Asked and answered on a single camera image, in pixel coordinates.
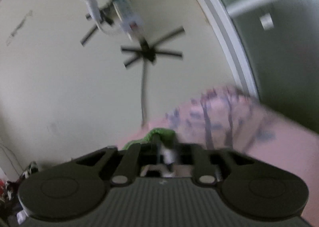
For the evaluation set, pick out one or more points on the black tape cross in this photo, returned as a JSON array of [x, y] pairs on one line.
[[149, 52]]

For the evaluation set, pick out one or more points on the green black small garment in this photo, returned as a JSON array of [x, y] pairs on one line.
[[167, 137]]

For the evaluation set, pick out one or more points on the white wall power adapter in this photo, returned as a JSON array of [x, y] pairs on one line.
[[130, 21]]

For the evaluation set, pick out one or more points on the pink floral bed sheet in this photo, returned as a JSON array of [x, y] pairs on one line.
[[226, 118]]

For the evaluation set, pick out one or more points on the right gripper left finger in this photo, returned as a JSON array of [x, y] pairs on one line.
[[134, 158]]

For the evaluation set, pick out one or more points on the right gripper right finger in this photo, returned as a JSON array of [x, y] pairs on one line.
[[193, 162]]

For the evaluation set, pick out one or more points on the clutter pile at left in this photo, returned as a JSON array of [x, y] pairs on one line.
[[10, 204]]

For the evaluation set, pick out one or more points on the white window frame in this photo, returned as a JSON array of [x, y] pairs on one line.
[[220, 18]]

